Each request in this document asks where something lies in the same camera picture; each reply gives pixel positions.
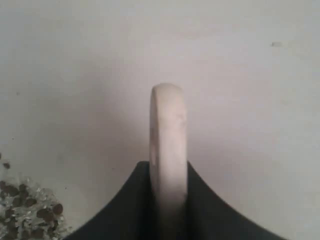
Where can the white paint brush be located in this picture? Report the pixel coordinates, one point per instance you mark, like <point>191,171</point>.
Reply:
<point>168,165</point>

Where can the scattered white rice grains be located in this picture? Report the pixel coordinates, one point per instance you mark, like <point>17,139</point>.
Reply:
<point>27,212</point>

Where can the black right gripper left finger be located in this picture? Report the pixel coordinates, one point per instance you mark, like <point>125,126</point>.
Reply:
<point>128,216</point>

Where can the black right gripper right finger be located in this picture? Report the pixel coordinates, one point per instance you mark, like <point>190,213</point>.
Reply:
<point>208,217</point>

